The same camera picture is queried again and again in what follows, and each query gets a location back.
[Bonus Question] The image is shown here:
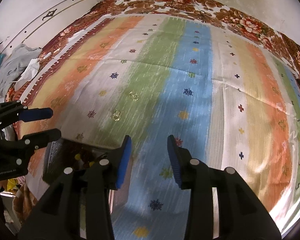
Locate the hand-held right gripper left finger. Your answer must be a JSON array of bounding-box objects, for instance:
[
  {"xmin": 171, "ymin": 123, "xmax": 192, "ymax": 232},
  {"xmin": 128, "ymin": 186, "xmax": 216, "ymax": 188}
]
[{"xmin": 17, "ymin": 135, "xmax": 132, "ymax": 240}]

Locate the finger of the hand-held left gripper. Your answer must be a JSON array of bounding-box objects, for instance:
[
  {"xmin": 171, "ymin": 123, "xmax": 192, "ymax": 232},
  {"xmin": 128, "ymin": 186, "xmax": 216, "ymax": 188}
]
[
  {"xmin": 22, "ymin": 128, "xmax": 62, "ymax": 151},
  {"xmin": 17, "ymin": 107, "xmax": 53, "ymax": 122}
]

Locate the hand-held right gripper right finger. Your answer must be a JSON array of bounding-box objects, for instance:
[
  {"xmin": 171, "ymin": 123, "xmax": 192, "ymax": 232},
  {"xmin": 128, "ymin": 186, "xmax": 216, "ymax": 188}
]
[{"xmin": 167, "ymin": 135, "xmax": 282, "ymax": 240}]

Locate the silver metal tin box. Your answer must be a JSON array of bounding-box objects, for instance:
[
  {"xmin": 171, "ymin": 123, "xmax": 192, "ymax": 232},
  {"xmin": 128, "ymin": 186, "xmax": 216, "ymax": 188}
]
[{"xmin": 42, "ymin": 139, "xmax": 130, "ymax": 210}]

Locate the yellow and black bead bracelet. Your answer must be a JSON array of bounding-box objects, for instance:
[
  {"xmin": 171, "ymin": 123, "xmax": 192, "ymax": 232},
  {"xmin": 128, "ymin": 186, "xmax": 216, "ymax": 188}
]
[{"xmin": 74, "ymin": 152, "xmax": 97, "ymax": 168}]

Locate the striped pastel mat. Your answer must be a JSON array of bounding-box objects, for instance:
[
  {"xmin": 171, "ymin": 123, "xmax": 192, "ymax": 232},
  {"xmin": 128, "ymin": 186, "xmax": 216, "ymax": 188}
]
[{"xmin": 14, "ymin": 14, "xmax": 300, "ymax": 240}]

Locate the white crumpled cloth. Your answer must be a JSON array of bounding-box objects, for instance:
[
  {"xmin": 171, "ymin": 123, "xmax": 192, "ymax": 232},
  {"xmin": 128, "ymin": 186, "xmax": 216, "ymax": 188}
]
[{"xmin": 15, "ymin": 59, "xmax": 40, "ymax": 88}]

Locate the grey clothing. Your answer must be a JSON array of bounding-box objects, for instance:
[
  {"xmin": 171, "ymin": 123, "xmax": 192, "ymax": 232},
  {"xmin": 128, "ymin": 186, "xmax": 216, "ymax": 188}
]
[{"xmin": 0, "ymin": 43, "xmax": 42, "ymax": 93}]

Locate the white bed headboard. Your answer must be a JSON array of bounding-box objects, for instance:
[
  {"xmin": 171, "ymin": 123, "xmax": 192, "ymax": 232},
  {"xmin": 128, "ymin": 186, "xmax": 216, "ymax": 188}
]
[{"xmin": 0, "ymin": 0, "xmax": 102, "ymax": 55}]

